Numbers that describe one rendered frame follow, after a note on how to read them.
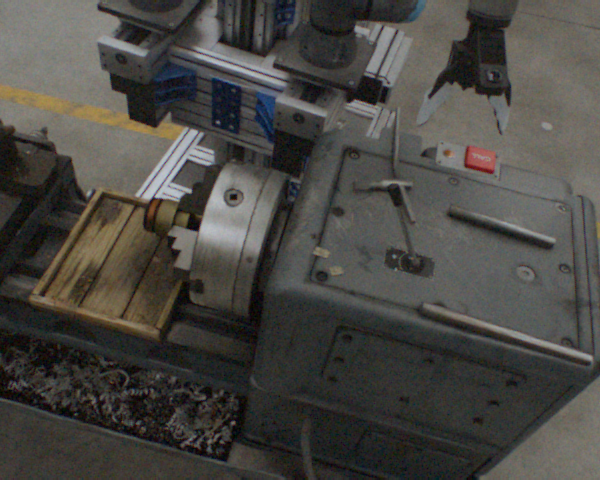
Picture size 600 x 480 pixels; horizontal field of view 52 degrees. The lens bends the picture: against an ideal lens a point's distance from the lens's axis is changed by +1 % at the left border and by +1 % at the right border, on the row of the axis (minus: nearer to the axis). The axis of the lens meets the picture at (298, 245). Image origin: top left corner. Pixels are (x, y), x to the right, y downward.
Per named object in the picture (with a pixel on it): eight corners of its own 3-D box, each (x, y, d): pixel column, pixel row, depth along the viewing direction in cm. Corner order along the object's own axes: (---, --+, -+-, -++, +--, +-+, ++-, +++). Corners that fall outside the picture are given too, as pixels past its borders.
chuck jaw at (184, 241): (224, 236, 126) (205, 278, 118) (222, 252, 130) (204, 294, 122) (172, 223, 127) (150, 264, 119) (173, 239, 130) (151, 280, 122)
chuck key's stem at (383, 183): (353, 192, 118) (410, 192, 120) (356, 184, 116) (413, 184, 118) (351, 184, 119) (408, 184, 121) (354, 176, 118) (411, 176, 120)
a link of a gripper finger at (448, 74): (439, 106, 107) (479, 70, 103) (441, 110, 105) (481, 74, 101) (421, 89, 105) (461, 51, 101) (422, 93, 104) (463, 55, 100)
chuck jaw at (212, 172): (233, 218, 132) (245, 165, 128) (228, 224, 127) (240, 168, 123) (184, 205, 132) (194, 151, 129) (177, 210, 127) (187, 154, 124)
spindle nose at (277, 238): (293, 232, 144) (300, 183, 125) (268, 312, 134) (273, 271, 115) (281, 229, 144) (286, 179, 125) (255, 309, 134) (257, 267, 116)
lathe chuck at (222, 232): (271, 218, 151) (278, 139, 123) (233, 334, 136) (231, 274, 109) (236, 209, 152) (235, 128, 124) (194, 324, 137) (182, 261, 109)
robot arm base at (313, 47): (309, 28, 167) (314, -6, 159) (362, 45, 165) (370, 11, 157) (290, 58, 157) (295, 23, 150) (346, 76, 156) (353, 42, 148)
